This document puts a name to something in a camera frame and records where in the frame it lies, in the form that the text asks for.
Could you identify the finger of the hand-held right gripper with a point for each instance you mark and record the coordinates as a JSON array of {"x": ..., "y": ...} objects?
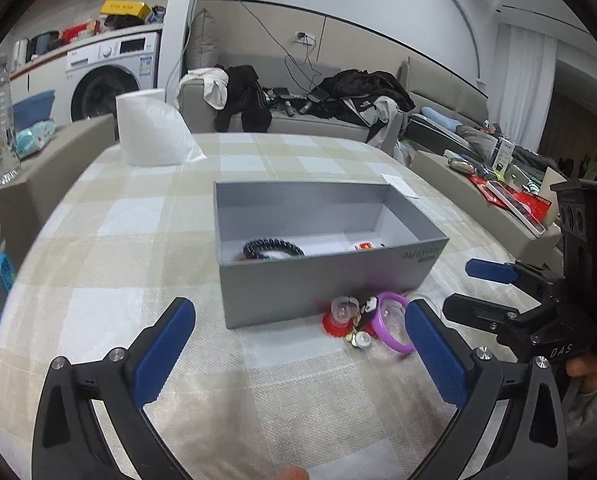
[
  {"x": 471, "y": 310},
  {"x": 488, "y": 271}
]

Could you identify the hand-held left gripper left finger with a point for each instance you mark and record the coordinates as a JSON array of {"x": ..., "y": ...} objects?
[{"x": 162, "y": 351}]

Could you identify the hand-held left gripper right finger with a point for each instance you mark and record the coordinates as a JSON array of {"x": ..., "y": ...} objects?
[{"x": 436, "y": 355}]

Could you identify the black and white charm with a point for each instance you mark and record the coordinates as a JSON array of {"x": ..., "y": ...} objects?
[{"x": 366, "y": 306}]

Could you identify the red scalloped ornament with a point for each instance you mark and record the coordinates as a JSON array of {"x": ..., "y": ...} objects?
[{"x": 334, "y": 330}]

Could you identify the grey cardboard box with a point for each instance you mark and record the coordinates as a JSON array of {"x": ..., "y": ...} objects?
[{"x": 323, "y": 255}]

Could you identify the person's right forearm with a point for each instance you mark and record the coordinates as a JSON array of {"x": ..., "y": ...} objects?
[{"x": 591, "y": 412}]

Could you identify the person's right hand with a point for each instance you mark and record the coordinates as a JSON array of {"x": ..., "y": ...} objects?
[{"x": 584, "y": 367}]

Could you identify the person's left hand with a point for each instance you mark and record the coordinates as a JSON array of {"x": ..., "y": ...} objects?
[{"x": 291, "y": 474}]

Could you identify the grey low bench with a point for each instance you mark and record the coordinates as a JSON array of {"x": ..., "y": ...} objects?
[{"x": 478, "y": 210}]

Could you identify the red packet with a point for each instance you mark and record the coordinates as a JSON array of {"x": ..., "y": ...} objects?
[{"x": 526, "y": 205}]

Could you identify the white paper card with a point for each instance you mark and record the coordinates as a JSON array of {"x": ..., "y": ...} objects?
[{"x": 400, "y": 185}]

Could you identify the small red white item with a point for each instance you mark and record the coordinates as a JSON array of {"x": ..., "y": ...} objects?
[{"x": 364, "y": 246}]

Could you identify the white curtain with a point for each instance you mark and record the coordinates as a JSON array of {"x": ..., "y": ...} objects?
[{"x": 526, "y": 95}]

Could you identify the grey side cabinet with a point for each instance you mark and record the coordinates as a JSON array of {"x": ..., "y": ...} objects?
[{"x": 38, "y": 180}]

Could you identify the black jacket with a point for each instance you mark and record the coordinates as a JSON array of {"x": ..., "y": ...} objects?
[{"x": 363, "y": 91}]

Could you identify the white tissue roll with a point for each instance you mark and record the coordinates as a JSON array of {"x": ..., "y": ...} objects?
[{"x": 151, "y": 130}]

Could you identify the grey sofa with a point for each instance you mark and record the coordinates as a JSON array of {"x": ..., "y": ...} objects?
[{"x": 298, "y": 120}]

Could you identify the pack of wet wipes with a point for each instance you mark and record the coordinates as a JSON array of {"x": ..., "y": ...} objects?
[{"x": 34, "y": 137}]

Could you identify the black striped clothing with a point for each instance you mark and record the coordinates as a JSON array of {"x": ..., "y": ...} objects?
[{"x": 243, "y": 97}]

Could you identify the white garment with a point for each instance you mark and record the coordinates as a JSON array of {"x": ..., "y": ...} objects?
[{"x": 213, "y": 85}]

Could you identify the blue plastic basin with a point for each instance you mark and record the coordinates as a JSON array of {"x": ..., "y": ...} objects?
[{"x": 33, "y": 109}]

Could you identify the clear water bottle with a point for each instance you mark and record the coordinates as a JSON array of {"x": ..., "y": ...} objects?
[{"x": 1, "y": 125}]

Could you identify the white washing machine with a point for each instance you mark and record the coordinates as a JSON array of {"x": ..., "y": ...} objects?
[{"x": 113, "y": 77}]

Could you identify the grey cushion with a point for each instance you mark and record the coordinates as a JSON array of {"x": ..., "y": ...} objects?
[{"x": 202, "y": 42}]

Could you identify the yellow box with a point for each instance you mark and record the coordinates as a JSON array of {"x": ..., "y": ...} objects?
[{"x": 124, "y": 8}]

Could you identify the wall power outlet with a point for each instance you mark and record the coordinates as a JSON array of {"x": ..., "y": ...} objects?
[{"x": 304, "y": 37}]

